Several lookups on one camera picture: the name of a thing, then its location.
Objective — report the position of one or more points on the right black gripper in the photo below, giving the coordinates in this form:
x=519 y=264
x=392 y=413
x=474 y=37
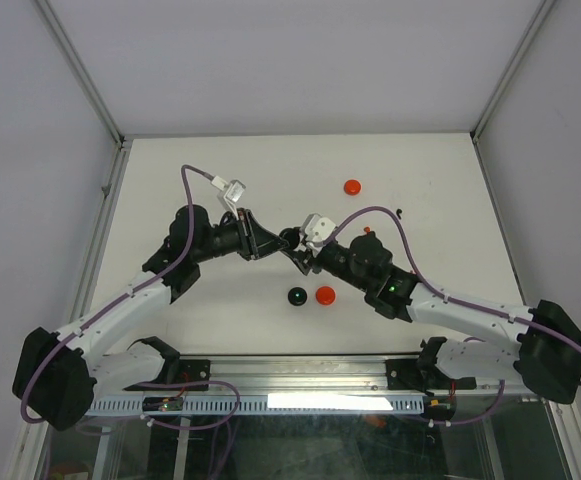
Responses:
x=300 y=260

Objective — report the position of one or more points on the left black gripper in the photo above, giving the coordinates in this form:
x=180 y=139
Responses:
x=255 y=240

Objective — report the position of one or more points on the black earbud charging case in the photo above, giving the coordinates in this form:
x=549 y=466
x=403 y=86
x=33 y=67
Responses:
x=297 y=296

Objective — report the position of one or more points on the red charging case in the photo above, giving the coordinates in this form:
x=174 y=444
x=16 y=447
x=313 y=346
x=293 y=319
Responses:
x=325 y=295
x=352 y=187

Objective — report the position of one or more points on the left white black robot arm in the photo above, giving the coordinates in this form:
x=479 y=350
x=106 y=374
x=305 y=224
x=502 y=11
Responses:
x=61 y=373

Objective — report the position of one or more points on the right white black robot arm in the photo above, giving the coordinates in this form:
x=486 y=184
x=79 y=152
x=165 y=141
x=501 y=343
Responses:
x=539 y=346

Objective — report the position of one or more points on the small green circuit board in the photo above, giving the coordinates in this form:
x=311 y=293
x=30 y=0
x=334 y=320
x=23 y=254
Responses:
x=162 y=404

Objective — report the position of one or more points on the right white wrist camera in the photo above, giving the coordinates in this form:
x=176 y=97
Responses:
x=315 y=230

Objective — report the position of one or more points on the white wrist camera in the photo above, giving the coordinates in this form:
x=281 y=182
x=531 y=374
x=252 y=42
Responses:
x=229 y=192
x=315 y=230

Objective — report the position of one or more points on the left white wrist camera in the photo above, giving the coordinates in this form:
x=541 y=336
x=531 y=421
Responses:
x=229 y=192

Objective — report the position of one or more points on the aluminium mounting rail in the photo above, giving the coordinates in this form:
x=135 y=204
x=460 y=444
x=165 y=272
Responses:
x=295 y=370

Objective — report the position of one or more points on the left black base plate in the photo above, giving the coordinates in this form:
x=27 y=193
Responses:
x=194 y=371

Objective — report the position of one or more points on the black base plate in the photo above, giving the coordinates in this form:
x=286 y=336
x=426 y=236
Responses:
x=404 y=374
x=194 y=371

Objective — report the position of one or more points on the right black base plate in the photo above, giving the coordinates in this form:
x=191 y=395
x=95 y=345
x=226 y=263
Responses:
x=404 y=374

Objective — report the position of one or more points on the grey slotted cable duct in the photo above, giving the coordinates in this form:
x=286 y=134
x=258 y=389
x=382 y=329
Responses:
x=274 y=404

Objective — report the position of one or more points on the left aluminium frame post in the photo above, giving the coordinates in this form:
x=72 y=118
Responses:
x=57 y=31

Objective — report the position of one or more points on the aluminium frame post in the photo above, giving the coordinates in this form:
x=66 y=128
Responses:
x=521 y=50
x=57 y=31

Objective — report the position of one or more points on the right aluminium frame post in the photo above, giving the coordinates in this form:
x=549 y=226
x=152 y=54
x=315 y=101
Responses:
x=521 y=50

